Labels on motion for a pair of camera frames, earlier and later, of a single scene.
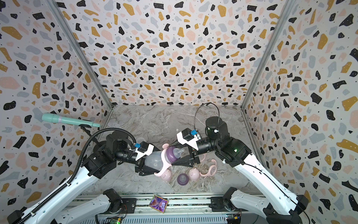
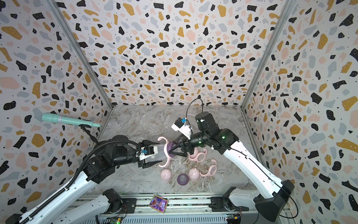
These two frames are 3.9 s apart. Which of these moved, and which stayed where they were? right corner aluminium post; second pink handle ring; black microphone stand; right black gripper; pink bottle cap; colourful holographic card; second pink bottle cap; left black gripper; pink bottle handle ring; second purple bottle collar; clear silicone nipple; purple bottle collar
Moved: right black gripper; pink bottle handle ring; left black gripper; purple bottle collar
Stayed: black microphone stand; second purple bottle collar; colourful holographic card; pink bottle cap; right corner aluminium post; second pink handle ring; clear silicone nipple; second pink bottle cap
